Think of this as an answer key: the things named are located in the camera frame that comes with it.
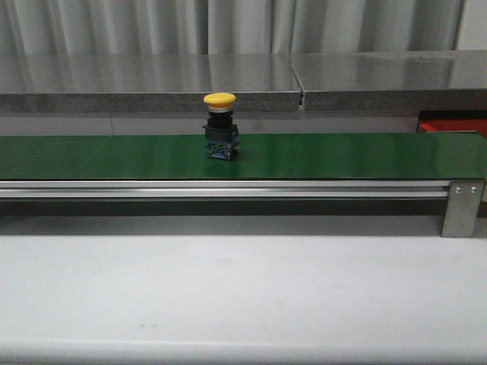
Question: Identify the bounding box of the yellow push button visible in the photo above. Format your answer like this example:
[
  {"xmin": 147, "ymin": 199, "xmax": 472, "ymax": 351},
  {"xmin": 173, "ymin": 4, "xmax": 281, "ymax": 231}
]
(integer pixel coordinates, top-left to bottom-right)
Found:
[{"xmin": 203, "ymin": 93, "xmax": 240, "ymax": 160}]

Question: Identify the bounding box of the green conveyor belt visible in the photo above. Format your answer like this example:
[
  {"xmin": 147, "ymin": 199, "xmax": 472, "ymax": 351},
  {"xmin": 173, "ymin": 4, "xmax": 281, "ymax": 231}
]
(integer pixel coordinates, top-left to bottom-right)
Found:
[{"xmin": 1, "ymin": 132, "xmax": 486, "ymax": 180}]

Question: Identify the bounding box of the red plastic tray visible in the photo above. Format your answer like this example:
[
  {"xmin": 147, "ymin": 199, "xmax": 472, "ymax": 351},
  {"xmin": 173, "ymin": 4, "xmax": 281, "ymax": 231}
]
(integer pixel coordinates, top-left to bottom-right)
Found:
[{"xmin": 418, "ymin": 119, "xmax": 487, "ymax": 137}]

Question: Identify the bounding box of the grey stone shelf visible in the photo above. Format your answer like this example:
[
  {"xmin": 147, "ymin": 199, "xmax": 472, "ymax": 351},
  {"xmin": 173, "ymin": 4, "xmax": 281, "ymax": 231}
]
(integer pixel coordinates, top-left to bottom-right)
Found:
[{"xmin": 1, "ymin": 50, "xmax": 486, "ymax": 113}]

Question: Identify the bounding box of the white curtain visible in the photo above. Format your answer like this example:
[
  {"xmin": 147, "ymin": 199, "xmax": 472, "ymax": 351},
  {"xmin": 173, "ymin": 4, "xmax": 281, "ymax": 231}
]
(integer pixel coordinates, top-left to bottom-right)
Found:
[{"xmin": 1, "ymin": 1, "xmax": 486, "ymax": 56}]

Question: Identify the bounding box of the aluminium conveyor frame rail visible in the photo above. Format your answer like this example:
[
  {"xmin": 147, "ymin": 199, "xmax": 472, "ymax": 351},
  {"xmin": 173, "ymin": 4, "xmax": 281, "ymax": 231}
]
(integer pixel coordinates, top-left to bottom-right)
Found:
[{"xmin": 1, "ymin": 179, "xmax": 451, "ymax": 199}]

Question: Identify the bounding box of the steel conveyor support bracket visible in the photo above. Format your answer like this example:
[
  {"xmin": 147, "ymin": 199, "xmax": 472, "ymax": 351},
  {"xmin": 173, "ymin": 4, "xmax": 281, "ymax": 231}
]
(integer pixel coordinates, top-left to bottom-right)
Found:
[{"xmin": 441, "ymin": 180, "xmax": 485, "ymax": 238}]

